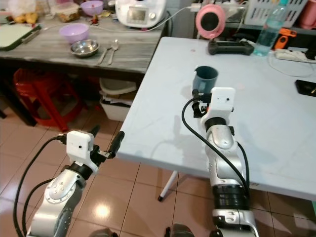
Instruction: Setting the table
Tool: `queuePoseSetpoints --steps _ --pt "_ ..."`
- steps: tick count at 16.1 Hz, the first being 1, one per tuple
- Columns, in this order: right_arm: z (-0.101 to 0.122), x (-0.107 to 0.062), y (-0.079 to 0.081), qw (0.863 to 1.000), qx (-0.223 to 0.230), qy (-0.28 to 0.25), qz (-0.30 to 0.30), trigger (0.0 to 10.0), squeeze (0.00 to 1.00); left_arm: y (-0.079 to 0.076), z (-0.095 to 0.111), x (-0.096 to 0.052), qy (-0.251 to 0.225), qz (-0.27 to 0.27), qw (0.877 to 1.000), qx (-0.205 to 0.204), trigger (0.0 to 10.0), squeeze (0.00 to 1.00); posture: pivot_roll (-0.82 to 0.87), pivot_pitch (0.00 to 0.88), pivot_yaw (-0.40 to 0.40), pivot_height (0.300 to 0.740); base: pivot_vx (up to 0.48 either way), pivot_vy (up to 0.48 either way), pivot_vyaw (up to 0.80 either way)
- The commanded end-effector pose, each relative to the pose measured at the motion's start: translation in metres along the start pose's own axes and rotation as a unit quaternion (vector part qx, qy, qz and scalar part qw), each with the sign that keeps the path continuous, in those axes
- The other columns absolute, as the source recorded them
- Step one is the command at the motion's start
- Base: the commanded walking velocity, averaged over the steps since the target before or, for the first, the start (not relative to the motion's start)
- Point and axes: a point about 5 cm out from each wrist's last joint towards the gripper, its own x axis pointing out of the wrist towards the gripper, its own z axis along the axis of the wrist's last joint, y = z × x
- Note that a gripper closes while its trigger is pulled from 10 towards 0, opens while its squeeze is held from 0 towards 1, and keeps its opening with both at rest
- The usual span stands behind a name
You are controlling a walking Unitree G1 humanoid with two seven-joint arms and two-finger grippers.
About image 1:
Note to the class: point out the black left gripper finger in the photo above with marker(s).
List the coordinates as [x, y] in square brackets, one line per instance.
[116, 145]
[94, 130]

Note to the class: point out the blue-grey plastic cup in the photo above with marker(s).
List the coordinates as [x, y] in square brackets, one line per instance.
[205, 79]

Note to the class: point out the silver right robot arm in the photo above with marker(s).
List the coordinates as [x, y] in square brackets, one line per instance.
[223, 148]

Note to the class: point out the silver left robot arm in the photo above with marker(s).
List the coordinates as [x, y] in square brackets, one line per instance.
[55, 195]

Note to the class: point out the white plastic bin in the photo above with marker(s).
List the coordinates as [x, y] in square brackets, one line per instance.
[116, 101]

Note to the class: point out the black game controller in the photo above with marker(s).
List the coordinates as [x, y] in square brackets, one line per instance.
[229, 47]

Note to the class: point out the red plastic stool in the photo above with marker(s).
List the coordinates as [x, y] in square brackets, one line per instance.
[42, 91]

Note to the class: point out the white folding table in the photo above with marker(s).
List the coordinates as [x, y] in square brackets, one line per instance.
[266, 128]

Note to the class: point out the metal spoon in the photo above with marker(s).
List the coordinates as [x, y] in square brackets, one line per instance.
[103, 54]
[114, 48]

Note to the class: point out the stainless steel bowl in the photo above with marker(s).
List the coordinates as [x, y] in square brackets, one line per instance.
[84, 47]

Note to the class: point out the grey wooden table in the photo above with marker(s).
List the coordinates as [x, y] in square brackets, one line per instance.
[44, 49]

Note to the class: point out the clear plastic water bottle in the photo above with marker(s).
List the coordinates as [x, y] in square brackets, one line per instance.
[267, 34]

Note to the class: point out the large purple plastic bowl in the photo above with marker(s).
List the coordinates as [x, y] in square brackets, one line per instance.
[74, 32]

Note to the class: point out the white power strip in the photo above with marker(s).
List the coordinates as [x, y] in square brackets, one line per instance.
[296, 55]

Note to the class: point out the orange and black tool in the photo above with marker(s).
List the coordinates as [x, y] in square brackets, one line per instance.
[287, 37]

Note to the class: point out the white kitchen appliance with screen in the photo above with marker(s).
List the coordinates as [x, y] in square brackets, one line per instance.
[138, 15]

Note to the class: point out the clear food container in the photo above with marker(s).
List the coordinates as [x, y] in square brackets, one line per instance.
[69, 12]

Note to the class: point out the small purple plastic bowl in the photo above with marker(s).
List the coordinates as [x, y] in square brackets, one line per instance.
[92, 7]

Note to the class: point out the green tray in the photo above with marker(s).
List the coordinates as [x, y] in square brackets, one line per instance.
[15, 35]

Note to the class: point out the white plastic basket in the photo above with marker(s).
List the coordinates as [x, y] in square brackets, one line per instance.
[298, 12]

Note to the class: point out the plastic bag with fruit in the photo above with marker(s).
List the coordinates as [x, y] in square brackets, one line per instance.
[23, 10]

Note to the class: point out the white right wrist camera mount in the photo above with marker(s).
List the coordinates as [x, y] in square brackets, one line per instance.
[222, 102]

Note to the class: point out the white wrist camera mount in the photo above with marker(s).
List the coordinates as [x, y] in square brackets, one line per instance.
[78, 145]
[222, 102]

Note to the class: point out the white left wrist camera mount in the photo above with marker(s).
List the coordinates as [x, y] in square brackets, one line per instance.
[78, 145]

